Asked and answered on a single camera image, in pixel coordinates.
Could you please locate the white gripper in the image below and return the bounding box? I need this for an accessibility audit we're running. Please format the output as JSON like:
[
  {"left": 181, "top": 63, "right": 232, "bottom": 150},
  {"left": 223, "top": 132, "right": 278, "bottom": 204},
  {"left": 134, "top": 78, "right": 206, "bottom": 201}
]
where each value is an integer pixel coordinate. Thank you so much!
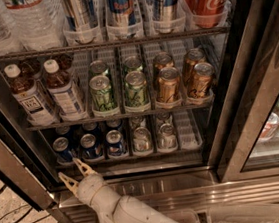
[{"left": 58, "top": 158, "right": 105, "bottom": 205}]

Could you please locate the blue pepsi can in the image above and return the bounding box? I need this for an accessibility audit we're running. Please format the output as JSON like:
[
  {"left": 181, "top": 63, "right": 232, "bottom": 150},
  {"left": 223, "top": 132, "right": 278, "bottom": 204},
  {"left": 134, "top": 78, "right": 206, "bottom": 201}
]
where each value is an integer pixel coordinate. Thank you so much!
[
  {"left": 106, "top": 119, "right": 123, "bottom": 132},
  {"left": 53, "top": 136, "right": 78, "bottom": 164},
  {"left": 55, "top": 126, "right": 74, "bottom": 140},
  {"left": 106, "top": 129, "right": 126, "bottom": 158},
  {"left": 80, "top": 133, "right": 103, "bottom": 160},
  {"left": 82, "top": 122, "right": 102, "bottom": 136}
]

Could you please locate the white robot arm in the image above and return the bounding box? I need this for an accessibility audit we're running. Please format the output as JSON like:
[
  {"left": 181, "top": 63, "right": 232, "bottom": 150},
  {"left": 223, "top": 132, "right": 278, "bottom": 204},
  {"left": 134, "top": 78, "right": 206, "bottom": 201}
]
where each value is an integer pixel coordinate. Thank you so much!
[{"left": 58, "top": 158, "right": 178, "bottom": 223}]

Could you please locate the silver can front left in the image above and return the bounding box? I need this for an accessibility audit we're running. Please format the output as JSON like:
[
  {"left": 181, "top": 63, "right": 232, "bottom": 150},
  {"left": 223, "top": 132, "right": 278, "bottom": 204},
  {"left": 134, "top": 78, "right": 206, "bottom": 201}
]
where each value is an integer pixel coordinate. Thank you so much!
[{"left": 133, "top": 127, "right": 153, "bottom": 152}]

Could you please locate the silver can rear left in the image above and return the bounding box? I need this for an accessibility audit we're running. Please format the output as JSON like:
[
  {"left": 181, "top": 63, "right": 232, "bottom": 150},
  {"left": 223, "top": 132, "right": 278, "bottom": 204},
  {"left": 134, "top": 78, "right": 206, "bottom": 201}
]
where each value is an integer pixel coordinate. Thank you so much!
[{"left": 129, "top": 116, "right": 147, "bottom": 129}]

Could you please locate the green can front left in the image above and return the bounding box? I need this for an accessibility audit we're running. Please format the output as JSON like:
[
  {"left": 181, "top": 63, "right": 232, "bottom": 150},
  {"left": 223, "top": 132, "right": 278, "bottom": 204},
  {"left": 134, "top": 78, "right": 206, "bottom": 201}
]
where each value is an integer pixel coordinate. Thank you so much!
[{"left": 89, "top": 75, "right": 116, "bottom": 112}]

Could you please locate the green can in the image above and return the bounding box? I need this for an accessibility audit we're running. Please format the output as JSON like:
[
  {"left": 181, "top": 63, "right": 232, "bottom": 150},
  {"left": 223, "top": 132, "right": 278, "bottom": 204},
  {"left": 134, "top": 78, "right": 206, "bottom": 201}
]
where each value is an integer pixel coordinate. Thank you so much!
[
  {"left": 123, "top": 55, "right": 144, "bottom": 74},
  {"left": 88, "top": 60, "right": 111, "bottom": 79},
  {"left": 124, "top": 70, "right": 148, "bottom": 108},
  {"left": 89, "top": 75, "right": 116, "bottom": 112}
]

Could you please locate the silver can front right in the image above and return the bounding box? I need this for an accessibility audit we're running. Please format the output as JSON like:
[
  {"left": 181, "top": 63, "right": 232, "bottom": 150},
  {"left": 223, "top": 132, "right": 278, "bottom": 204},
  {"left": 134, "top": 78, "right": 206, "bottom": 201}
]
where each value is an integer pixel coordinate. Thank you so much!
[{"left": 158, "top": 123, "right": 177, "bottom": 149}]

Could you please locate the silver can rear right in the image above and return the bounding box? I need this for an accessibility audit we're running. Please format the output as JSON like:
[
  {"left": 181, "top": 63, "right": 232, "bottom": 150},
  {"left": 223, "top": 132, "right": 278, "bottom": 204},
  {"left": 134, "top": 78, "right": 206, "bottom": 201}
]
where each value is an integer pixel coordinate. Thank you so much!
[{"left": 155, "top": 112, "right": 173, "bottom": 126}]

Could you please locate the green can front right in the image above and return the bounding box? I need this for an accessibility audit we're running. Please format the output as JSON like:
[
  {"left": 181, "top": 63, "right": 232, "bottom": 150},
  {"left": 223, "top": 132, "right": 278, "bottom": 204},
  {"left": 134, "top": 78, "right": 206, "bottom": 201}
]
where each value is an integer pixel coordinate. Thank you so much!
[{"left": 124, "top": 70, "right": 148, "bottom": 108}]

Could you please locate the green can rear left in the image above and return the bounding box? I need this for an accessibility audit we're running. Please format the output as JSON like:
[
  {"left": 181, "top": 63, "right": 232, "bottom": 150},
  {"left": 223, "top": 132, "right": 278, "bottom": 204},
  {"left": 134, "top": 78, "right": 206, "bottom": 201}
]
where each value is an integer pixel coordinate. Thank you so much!
[{"left": 88, "top": 60, "right": 111, "bottom": 79}]

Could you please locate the empty white can tray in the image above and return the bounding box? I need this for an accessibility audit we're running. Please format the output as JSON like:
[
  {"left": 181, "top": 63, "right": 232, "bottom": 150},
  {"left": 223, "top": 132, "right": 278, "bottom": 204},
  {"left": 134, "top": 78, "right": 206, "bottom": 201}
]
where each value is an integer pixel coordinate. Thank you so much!
[{"left": 173, "top": 110, "right": 203, "bottom": 151}]

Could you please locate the green can rear right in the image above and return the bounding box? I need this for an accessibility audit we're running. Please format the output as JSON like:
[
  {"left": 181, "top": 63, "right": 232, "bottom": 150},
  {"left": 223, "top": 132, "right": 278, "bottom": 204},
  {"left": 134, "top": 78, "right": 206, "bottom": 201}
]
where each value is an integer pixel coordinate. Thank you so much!
[{"left": 123, "top": 55, "right": 144, "bottom": 74}]

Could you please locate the gold can front left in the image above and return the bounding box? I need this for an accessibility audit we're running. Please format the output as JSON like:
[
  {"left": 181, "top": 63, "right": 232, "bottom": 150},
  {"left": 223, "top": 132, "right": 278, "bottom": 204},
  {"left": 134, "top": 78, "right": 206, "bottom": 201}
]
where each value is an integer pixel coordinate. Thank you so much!
[{"left": 156, "top": 67, "right": 180, "bottom": 104}]

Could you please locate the gold can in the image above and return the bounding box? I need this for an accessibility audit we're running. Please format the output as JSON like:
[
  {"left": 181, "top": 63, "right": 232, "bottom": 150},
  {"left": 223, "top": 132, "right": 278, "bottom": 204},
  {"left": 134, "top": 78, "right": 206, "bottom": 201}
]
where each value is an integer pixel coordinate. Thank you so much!
[
  {"left": 152, "top": 51, "right": 174, "bottom": 81},
  {"left": 187, "top": 63, "right": 215, "bottom": 99},
  {"left": 156, "top": 67, "right": 180, "bottom": 104},
  {"left": 182, "top": 48, "right": 206, "bottom": 85}
]

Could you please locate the gold can rear left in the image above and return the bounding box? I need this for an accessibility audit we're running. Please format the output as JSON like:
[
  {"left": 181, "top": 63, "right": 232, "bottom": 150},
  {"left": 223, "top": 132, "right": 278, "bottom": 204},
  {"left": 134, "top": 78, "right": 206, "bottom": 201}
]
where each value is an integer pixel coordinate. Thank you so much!
[{"left": 152, "top": 51, "right": 174, "bottom": 81}]

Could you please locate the gold can front right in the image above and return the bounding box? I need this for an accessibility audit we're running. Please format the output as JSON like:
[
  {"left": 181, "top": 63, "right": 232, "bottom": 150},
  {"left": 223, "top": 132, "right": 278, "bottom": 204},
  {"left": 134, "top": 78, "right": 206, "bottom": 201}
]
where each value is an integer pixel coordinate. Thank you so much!
[{"left": 187, "top": 63, "right": 215, "bottom": 99}]

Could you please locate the silver blue energy can left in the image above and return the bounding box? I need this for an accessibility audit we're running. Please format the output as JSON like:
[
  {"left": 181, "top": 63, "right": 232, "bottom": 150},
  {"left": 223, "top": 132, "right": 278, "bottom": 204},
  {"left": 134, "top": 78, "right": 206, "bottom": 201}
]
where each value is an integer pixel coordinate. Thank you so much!
[{"left": 60, "top": 0, "right": 99, "bottom": 45}]

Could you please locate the silver blue energy can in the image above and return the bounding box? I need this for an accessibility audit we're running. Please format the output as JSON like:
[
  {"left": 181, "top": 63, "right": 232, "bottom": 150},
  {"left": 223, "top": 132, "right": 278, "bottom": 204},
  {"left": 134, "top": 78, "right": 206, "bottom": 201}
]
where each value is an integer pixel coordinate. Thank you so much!
[
  {"left": 152, "top": 0, "right": 184, "bottom": 34},
  {"left": 60, "top": 0, "right": 99, "bottom": 45}
]

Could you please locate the blue Red Bull can middle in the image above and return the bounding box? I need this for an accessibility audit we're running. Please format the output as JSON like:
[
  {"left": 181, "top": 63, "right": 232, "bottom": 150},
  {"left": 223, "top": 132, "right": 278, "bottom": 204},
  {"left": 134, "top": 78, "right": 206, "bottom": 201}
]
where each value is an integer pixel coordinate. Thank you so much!
[{"left": 107, "top": 0, "right": 136, "bottom": 39}]

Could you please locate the gold can rear right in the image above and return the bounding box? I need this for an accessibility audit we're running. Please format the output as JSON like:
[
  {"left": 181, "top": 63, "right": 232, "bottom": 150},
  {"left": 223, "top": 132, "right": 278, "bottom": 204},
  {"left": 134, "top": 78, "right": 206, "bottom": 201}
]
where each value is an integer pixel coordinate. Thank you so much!
[{"left": 182, "top": 48, "right": 206, "bottom": 85}]

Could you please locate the steel glass fridge door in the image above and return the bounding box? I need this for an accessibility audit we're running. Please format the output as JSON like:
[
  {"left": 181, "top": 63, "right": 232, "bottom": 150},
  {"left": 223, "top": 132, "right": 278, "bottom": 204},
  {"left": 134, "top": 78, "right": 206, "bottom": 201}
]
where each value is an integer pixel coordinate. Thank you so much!
[{"left": 213, "top": 0, "right": 279, "bottom": 182}]

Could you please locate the silver blue energy can right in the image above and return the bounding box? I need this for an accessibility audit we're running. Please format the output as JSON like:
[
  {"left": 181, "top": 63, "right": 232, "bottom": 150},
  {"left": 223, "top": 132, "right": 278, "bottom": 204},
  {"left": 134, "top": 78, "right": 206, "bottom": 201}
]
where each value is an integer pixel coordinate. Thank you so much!
[{"left": 152, "top": 0, "right": 184, "bottom": 34}]

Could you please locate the red can behind glass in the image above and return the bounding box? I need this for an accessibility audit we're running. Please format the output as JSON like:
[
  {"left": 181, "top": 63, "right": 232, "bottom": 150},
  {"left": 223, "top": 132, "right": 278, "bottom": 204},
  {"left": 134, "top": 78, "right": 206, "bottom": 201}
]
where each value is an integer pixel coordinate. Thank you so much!
[{"left": 258, "top": 112, "right": 279, "bottom": 142}]

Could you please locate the brown tea bottle front left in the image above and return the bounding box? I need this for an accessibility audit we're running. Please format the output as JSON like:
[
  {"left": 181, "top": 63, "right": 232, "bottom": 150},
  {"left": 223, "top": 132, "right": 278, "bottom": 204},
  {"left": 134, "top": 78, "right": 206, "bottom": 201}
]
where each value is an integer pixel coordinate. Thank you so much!
[{"left": 4, "top": 63, "right": 58, "bottom": 126}]

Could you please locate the brown tea bottle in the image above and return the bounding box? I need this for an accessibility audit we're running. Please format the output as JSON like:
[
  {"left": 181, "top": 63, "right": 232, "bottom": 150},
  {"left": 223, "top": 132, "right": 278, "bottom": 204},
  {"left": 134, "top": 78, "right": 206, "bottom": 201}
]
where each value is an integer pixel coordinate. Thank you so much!
[
  {"left": 4, "top": 63, "right": 58, "bottom": 126},
  {"left": 18, "top": 58, "right": 43, "bottom": 79},
  {"left": 52, "top": 54, "right": 73, "bottom": 71},
  {"left": 43, "top": 59, "right": 86, "bottom": 121}
]

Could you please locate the brown tea bottle front right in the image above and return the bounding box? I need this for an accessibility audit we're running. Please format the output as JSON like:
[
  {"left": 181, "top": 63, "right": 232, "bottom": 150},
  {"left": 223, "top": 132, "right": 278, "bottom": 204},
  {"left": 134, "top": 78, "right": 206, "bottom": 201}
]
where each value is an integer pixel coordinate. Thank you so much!
[{"left": 43, "top": 59, "right": 86, "bottom": 121}]

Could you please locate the brown tea bottle rear right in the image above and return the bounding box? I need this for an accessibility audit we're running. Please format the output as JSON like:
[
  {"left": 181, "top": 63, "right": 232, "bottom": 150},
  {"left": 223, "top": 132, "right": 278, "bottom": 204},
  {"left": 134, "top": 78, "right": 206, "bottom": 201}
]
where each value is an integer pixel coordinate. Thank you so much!
[{"left": 52, "top": 54, "right": 73, "bottom": 71}]

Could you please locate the brown tea bottle rear left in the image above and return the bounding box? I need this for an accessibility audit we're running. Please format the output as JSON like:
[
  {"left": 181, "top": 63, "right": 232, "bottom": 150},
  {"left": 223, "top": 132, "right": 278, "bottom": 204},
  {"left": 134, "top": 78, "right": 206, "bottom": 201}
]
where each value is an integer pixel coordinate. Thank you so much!
[{"left": 18, "top": 58, "right": 43, "bottom": 79}]

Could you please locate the clear plastic bin right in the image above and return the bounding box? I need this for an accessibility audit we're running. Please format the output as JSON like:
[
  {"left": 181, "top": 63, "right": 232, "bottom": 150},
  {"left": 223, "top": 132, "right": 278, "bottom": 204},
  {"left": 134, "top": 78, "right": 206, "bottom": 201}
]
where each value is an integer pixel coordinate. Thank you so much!
[{"left": 206, "top": 204, "right": 279, "bottom": 223}]

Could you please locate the left fridge door frame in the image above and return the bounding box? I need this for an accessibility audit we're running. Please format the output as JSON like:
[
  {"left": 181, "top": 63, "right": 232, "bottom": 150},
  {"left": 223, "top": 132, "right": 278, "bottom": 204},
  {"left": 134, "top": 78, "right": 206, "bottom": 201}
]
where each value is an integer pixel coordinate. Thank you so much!
[{"left": 0, "top": 81, "right": 80, "bottom": 223}]

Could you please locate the middle wire shelf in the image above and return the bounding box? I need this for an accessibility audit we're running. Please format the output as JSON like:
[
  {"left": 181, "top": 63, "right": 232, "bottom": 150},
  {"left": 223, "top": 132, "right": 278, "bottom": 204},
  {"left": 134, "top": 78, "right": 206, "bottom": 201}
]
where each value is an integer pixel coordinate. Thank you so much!
[{"left": 27, "top": 102, "right": 212, "bottom": 131}]

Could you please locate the wire shelf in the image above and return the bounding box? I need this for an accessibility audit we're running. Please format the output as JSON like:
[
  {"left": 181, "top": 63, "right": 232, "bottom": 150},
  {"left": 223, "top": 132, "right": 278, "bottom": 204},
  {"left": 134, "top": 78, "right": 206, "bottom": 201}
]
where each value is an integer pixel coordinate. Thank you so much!
[
  {"left": 0, "top": 26, "right": 230, "bottom": 62},
  {"left": 27, "top": 102, "right": 212, "bottom": 131}
]

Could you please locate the top wire shelf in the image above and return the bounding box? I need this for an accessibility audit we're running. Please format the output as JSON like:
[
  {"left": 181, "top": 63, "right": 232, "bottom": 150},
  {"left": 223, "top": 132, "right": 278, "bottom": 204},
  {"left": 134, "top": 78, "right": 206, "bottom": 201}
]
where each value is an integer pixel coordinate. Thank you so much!
[{"left": 0, "top": 26, "right": 230, "bottom": 62}]

